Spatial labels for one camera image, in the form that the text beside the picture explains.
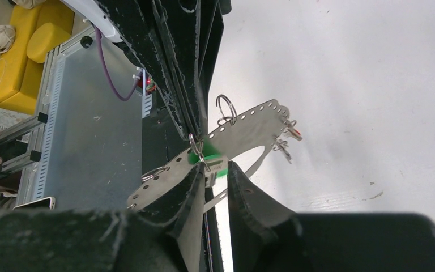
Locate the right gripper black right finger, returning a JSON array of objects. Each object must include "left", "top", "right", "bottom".
[{"left": 227, "top": 161, "right": 435, "bottom": 271}]

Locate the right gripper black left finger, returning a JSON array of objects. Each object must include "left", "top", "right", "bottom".
[{"left": 0, "top": 165, "right": 204, "bottom": 271}]

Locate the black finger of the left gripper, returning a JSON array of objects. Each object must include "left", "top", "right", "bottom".
[
  {"left": 197, "top": 0, "right": 232, "bottom": 124},
  {"left": 97, "top": 1, "right": 203, "bottom": 140}
]

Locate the green tagged key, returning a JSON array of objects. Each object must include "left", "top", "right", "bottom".
[{"left": 202, "top": 141, "right": 228, "bottom": 188}]

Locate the red tagged key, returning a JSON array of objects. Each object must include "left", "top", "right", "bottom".
[{"left": 287, "top": 126, "right": 302, "bottom": 141}]

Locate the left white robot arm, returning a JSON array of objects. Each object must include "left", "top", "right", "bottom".
[{"left": 67, "top": 0, "right": 232, "bottom": 141}]

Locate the white smartphone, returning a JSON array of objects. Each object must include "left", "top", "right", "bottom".
[{"left": 13, "top": 197, "right": 56, "bottom": 210}]

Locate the yellow sofa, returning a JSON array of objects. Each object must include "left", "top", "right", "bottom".
[{"left": 0, "top": 1, "right": 75, "bottom": 114}]

